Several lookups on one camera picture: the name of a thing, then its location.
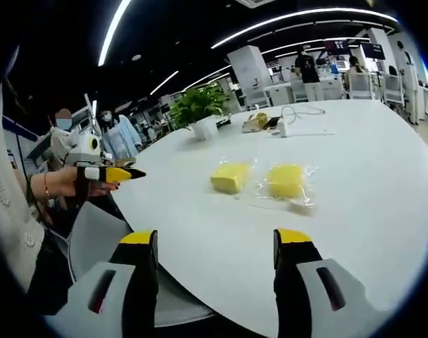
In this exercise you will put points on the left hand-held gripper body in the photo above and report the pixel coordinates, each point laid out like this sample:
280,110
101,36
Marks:
83,148

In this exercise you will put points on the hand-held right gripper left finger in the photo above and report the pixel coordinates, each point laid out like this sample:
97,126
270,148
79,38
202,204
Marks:
136,281

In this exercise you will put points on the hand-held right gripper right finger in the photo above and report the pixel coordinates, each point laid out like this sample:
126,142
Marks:
298,281

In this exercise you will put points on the rounded yellow silicone block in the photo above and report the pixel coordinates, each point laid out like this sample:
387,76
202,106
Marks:
286,181

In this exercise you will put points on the rectangular yellow silicone block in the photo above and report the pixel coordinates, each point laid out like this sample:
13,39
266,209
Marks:
229,177

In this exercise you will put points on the person's left hand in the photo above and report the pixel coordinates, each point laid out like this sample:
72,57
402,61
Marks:
64,183

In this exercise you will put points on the grey mesh office chair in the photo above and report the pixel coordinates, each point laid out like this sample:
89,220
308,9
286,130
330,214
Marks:
94,225

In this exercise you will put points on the person's cream knit cardigan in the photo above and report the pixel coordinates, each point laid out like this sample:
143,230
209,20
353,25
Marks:
10,211

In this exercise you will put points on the potted green plant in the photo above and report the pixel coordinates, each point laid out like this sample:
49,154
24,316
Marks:
200,105

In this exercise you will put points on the yellow snack packet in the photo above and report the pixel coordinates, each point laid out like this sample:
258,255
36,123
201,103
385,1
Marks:
255,123

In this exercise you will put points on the white charger block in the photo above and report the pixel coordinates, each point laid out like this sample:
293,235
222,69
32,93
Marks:
283,129

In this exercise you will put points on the smartphone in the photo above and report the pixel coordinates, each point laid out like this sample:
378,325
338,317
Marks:
273,122

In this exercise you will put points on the white office chair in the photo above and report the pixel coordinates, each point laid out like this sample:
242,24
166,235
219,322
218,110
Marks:
362,85
393,88

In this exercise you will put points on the ceiling air vent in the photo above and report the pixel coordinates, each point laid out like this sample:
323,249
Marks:
251,2

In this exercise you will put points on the wall poster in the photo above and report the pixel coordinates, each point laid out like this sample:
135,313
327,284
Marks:
11,160

